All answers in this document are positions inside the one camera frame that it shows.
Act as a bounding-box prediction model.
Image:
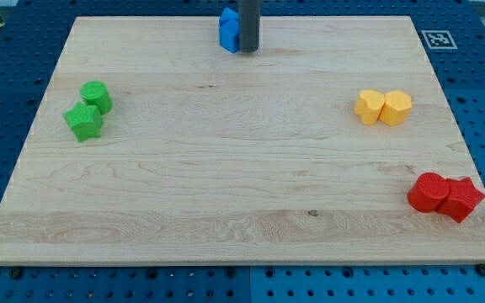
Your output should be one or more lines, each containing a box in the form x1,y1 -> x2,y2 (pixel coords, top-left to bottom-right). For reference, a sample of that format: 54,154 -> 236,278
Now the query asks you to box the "green star block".
63,103 -> 104,142

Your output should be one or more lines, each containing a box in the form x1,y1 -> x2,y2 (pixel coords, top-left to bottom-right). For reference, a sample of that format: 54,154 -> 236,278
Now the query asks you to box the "light wooden board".
0,16 -> 485,266

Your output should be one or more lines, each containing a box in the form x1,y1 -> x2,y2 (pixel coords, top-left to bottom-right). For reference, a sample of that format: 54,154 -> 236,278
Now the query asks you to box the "red star block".
436,177 -> 485,223

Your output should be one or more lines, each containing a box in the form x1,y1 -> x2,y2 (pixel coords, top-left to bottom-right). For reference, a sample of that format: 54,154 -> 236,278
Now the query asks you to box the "red cylinder block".
407,173 -> 450,213

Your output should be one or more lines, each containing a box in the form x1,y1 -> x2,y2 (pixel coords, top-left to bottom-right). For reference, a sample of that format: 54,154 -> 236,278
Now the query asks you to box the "white fiducial marker tag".
421,29 -> 457,50

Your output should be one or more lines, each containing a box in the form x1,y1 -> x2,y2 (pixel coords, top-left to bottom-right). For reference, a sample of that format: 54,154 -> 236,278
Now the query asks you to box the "blue block front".
219,19 -> 239,53

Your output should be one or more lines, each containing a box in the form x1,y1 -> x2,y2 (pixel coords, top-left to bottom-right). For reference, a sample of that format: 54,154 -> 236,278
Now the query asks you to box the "yellow heart block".
354,89 -> 385,125

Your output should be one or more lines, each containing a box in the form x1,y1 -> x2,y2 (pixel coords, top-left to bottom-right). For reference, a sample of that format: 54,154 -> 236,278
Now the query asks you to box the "green cylinder block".
79,80 -> 113,114

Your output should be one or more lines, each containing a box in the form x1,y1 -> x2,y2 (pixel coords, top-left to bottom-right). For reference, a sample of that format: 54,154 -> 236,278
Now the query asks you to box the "blue block rear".
219,8 -> 239,25

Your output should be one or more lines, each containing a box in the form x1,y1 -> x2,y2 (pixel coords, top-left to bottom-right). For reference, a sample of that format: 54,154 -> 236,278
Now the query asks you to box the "blue block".
219,19 -> 239,53
219,8 -> 239,25

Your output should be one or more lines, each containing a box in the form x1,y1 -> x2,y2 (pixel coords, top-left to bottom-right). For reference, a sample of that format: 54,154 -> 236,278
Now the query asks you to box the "yellow hexagon block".
378,90 -> 412,126

